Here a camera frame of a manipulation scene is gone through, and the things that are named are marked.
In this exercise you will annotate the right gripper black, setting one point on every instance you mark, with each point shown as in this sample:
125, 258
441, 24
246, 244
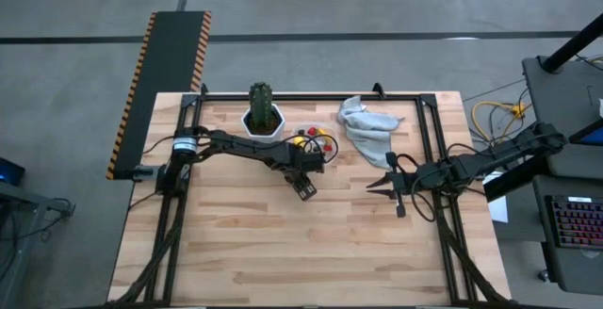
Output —
407, 181

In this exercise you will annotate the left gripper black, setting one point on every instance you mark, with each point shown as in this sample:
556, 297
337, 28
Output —
304, 163

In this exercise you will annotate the yellow lemon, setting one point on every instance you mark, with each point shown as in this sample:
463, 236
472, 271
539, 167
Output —
298, 141

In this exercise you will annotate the red strawberry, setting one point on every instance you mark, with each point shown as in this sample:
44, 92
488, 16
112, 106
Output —
311, 131
327, 148

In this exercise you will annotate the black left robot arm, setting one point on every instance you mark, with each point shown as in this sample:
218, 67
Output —
245, 146

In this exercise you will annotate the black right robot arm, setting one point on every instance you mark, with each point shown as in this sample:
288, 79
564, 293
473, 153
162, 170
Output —
494, 156

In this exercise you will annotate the clear plastic tupperware container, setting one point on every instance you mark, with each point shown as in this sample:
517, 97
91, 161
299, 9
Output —
330, 126

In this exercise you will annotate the white hexagonal plant pot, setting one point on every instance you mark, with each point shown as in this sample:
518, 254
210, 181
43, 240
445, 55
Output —
281, 127

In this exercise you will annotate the grey cloth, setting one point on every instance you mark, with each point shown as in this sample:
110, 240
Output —
369, 132

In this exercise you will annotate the green cactus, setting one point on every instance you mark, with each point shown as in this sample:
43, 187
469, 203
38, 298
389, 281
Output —
261, 104

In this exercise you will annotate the white paper sheet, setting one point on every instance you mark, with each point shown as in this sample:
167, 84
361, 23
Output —
500, 211

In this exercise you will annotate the black stand base bar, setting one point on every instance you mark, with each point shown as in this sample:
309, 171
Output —
513, 179

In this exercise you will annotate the black hazard-striped floor mat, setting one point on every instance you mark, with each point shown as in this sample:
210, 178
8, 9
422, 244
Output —
169, 54

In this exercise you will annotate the black caster wheel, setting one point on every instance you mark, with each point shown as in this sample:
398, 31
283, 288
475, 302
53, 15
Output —
544, 275

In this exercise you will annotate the grey desk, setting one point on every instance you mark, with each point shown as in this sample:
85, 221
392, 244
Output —
560, 106

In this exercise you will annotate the keyboard with red backlight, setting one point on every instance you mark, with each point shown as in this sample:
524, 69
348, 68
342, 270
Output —
579, 224

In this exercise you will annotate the tablet with blue screen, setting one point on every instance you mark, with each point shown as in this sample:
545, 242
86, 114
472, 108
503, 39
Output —
591, 135

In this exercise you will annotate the black pole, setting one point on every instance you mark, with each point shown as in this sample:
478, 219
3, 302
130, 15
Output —
570, 45

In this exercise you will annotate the grey metal stand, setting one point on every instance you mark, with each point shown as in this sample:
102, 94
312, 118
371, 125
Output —
28, 199

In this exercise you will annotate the black blue-lit device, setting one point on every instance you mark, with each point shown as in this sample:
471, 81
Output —
9, 172

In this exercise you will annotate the black aluminium table frame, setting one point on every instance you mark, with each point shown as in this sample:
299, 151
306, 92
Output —
306, 97

